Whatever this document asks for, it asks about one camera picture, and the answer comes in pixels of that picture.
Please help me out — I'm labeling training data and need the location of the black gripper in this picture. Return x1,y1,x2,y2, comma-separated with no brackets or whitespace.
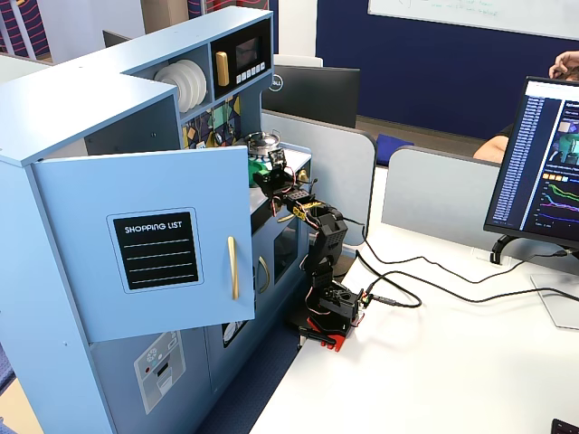
252,163,299,198

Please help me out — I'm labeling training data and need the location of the person bare forearm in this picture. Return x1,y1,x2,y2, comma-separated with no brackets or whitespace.
472,133,512,165

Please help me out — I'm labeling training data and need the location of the steel pot lid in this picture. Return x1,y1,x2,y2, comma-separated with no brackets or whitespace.
245,129,280,146

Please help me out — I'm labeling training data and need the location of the person bare hand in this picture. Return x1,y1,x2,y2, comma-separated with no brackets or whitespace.
547,50,579,82

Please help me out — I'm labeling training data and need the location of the green printed container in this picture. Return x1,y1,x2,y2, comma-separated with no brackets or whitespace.
247,158,269,187

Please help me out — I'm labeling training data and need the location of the steel cooking pot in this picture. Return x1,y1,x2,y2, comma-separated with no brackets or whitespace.
245,137,284,158

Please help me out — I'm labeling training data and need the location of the grey office partition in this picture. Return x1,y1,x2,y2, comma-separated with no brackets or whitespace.
261,110,377,249
381,145,502,241

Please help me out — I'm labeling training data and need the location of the black dell monitor back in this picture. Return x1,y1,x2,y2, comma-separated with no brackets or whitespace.
261,64,362,130

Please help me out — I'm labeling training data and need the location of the white toy plate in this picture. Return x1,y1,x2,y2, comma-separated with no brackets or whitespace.
177,60,209,113
165,62,196,113
153,66,185,91

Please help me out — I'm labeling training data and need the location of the dark blue upholstered chair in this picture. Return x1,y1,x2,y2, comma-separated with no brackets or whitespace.
375,133,429,166

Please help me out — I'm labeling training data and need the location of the black toy microwave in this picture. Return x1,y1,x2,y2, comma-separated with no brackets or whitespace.
210,22,272,101

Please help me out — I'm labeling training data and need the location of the red table clamp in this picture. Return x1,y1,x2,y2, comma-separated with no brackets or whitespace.
298,315,359,354

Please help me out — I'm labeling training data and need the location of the dark monitor back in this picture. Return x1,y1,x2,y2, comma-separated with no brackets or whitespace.
101,29,133,49

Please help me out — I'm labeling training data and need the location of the blue cupboard door shopping list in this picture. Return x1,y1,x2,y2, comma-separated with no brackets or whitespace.
31,145,257,344

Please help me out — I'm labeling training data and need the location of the blue wooden toy kitchen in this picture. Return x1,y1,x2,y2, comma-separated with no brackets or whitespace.
0,6,314,434

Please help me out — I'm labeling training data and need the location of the blue freezer door ice dispenser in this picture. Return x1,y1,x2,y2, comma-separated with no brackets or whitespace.
88,323,214,434

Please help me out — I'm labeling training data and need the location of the black computer monitor lit screen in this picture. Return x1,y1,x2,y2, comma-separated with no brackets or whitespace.
482,75,579,252

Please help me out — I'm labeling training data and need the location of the grey flat monitor base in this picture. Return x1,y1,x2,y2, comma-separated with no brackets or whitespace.
529,272,579,332

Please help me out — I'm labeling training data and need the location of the oven door with handle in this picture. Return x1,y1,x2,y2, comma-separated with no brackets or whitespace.
251,212,311,300

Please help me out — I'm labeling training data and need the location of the gold dishwasher door handle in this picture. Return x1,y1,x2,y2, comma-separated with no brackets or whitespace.
256,255,271,295

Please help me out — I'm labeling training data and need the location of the gold cupboard door handle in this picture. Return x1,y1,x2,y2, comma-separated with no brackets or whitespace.
226,235,241,301

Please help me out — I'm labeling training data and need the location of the gold microwave handle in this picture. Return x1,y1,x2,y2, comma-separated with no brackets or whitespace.
214,51,230,88

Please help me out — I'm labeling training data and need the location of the black camera cable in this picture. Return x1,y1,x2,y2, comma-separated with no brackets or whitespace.
346,219,569,285

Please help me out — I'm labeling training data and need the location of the black usb power cable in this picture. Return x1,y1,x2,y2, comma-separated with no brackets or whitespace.
364,270,579,309

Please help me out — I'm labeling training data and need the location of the white wall whiteboard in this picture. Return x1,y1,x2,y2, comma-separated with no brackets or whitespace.
366,0,579,42

